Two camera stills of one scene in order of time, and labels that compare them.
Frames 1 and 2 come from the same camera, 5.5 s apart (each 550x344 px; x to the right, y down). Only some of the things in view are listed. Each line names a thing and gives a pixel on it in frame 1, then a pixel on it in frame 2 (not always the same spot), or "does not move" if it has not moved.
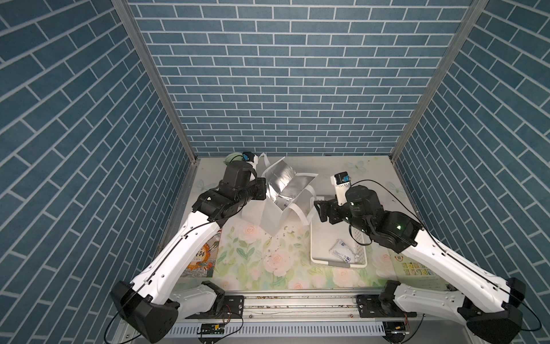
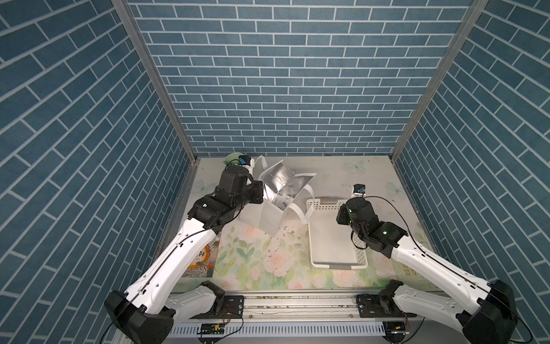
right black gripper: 330,205 -> 342,210
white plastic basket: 338,244 does not move
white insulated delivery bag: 287,191 does not move
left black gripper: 259,183 does not move
